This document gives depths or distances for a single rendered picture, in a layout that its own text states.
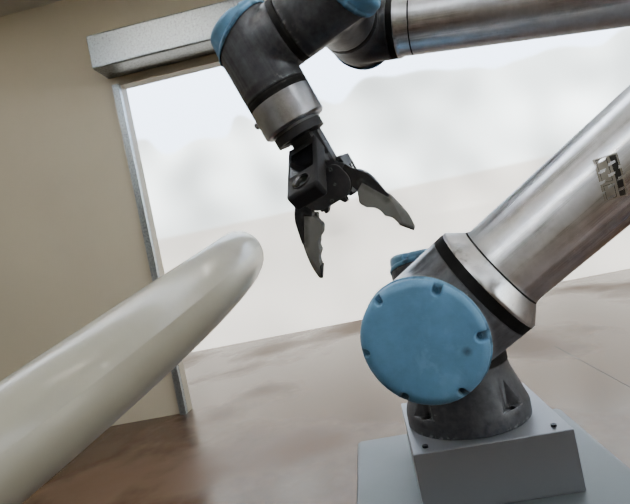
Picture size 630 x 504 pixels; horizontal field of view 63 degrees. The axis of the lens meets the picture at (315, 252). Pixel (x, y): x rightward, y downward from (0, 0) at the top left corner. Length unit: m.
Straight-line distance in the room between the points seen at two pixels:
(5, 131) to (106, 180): 1.10
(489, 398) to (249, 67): 0.56
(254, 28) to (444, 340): 0.44
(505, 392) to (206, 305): 0.67
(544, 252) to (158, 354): 0.48
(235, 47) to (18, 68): 5.21
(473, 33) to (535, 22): 0.08
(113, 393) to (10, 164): 5.59
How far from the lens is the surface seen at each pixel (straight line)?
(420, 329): 0.58
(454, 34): 0.79
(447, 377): 0.59
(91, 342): 0.17
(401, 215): 0.69
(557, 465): 0.82
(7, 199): 5.73
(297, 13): 0.69
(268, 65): 0.70
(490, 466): 0.80
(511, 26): 0.79
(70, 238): 5.37
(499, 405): 0.81
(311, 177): 0.63
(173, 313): 0.19
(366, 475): 0.95
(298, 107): 0.69
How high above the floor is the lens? 1.24
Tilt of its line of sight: level
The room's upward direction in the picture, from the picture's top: 12 degrees counter-clockwise
